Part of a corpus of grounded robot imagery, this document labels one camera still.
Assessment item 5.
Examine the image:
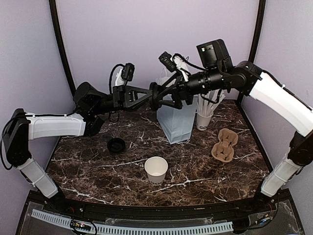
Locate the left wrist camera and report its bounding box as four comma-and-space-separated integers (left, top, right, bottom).
114, 63, 135, 86

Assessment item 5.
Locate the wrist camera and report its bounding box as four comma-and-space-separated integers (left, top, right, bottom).
114, 63, 135, 86
158, 51, 191, 81

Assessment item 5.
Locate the black frame post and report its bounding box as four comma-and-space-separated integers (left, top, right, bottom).
236, 0, 267, 106
48, 0, 76, 96

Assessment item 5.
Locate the brown cardboard cup carrier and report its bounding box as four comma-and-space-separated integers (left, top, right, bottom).
211, 128, 239, 163

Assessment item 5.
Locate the right black frame post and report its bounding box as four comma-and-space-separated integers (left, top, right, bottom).
236, 0, 267, 106

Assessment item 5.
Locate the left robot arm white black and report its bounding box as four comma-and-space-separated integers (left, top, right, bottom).
0, 82, 153, 213

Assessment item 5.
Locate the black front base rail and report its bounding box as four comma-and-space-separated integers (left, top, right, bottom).
16, 189, 304, 235

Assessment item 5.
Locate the left black frame post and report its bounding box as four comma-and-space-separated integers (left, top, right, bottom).
48, 0, 76, 96

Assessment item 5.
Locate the white paper takeout bag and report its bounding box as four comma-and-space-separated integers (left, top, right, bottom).
156, 67, 198, 144

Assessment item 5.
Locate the grey slotted cable duct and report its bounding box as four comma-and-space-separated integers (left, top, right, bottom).
31, 209, 234, 235

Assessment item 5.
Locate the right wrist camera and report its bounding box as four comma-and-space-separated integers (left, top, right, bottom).
158, 51, 191, 81

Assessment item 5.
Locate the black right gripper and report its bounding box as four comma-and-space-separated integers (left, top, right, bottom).
154, 66, 225, 109

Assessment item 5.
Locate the black plastic cup lid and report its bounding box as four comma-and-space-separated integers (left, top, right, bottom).
107, 138, 126, 154

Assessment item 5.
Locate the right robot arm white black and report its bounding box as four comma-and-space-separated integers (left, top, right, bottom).
150, 39, 313, 212

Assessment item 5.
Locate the white wrapped straws bundle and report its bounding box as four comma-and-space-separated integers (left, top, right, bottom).
197, 89, 225, 117

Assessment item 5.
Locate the white paper coffee cup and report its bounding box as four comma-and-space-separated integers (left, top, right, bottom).
144, 156, 168, 185

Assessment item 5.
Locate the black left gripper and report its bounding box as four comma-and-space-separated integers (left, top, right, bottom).
92, 84, 154, 115

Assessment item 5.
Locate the white paper straw holder cup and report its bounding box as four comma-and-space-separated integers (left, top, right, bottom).
196, 112, 214, 131

